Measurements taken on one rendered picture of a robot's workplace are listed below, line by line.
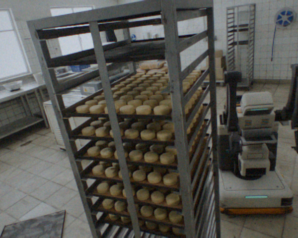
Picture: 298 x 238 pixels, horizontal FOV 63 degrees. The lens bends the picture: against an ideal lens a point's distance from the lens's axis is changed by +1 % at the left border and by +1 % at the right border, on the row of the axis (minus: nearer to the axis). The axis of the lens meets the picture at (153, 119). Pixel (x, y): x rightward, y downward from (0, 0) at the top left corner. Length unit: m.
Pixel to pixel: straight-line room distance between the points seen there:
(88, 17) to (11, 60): 5.22
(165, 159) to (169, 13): 0.46
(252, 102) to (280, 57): 4.50
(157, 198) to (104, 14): 0.65
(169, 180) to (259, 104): 1.23
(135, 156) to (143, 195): 0.18
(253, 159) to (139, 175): 1.45
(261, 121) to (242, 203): 0.77
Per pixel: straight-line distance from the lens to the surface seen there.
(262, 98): 1.98
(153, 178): 0.90
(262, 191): 2.39
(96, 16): 0.74
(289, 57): 6.39
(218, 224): 1.80
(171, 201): 0.94
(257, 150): 2.19
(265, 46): 6.40
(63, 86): 0.93
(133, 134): 0.83
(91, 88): 3.01
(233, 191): 2.35
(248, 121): 2.04
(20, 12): 6.08
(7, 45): 5.93
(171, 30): 0.65
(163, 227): 1.10
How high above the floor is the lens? 1.77
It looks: 22 degrees down
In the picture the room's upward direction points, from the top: 8 degrees counter-clockwise
